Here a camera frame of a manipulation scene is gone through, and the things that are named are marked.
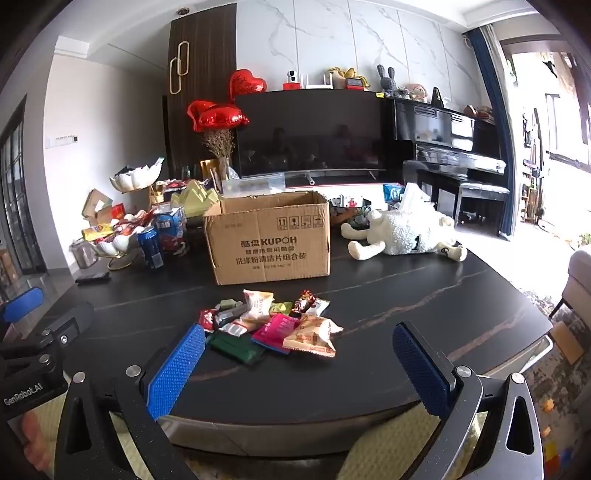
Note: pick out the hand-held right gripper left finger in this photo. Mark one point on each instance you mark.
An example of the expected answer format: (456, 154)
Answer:
(175, 374)

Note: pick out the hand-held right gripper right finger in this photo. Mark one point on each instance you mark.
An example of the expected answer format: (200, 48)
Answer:
(422, 374)

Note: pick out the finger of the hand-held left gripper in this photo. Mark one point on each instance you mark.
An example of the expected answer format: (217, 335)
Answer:
(74, 321)
(21, 304)

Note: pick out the pile of mixed snack packets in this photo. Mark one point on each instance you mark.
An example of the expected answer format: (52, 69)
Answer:
(277, 334)

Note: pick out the brown cardboard box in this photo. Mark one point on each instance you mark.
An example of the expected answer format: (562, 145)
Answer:
(270, 242)

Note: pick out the person's left hand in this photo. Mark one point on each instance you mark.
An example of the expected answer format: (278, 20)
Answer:
(37, 438)

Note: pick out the black remote control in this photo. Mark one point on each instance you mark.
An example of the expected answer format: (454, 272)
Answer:
(92, 277)

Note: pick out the white bowl on gold stand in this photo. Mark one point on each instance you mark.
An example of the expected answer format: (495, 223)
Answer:
(115, 245)

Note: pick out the blue drink can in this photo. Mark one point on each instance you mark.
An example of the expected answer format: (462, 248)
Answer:
(150, 249)

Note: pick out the heap of colourful snack bags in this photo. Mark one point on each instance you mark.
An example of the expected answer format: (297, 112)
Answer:
(124, 226)

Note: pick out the black framed glass door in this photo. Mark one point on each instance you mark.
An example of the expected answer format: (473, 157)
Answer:
(18, 194)

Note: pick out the open cardboard carton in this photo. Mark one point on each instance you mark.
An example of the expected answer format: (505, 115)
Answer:
(94, 203)

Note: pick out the blue snack box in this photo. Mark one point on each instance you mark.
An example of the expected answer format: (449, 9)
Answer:
(171, 226)

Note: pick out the white plush sheep toy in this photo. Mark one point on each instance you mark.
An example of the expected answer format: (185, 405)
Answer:
(406, 233)

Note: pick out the brown cardboard sheet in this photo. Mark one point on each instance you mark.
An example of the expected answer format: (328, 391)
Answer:
(568, 344)

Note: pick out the yellow-green mountain-shaped box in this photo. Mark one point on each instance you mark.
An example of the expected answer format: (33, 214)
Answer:
(194, 201)

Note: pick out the dark glass bowl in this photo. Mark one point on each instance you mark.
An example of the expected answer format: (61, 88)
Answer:
(346, 214)

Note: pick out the white tissue paper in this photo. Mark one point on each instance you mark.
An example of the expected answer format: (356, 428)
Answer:
(413, 196)

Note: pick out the grey upholstered chair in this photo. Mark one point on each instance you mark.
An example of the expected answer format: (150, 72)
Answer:
(579, 277)

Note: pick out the blue and white packet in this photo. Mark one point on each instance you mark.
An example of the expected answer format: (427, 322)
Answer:
(392, 191)

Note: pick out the black piano bench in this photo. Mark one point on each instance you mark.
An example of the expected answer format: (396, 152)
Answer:
(485, 191)

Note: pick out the clear plastic box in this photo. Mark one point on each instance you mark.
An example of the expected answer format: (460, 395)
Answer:
(254, 184)

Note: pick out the dried flower bouquet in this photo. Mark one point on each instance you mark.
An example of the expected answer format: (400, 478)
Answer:
(220, 143)

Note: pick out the red heart balloon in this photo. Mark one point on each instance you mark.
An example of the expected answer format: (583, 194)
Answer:
(221, 119)
(247, 84)
(199, 113)

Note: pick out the black upright piano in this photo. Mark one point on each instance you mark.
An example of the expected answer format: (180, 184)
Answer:
(438, 129)

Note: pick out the black television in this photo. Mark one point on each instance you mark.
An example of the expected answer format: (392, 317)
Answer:
(314, 134)

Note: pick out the blue curtain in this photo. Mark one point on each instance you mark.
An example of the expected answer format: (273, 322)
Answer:
(494, 115)

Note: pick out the black metronome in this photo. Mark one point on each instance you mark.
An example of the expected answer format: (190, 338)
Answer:
(437, 99)

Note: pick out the small plush doll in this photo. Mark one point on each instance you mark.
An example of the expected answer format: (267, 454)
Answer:
(418, 92)

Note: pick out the grey plush bunny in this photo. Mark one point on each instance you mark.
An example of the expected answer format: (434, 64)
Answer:
(387, 83)

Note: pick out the white router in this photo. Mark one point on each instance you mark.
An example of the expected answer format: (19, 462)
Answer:
(318, 86)

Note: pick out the gold figurine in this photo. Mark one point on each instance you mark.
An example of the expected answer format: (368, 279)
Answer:
(346, 74)

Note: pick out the white wall switch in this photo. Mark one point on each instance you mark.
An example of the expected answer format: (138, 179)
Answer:
(64, 139)

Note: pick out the white security camera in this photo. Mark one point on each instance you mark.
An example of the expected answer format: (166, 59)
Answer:
(292, 78)

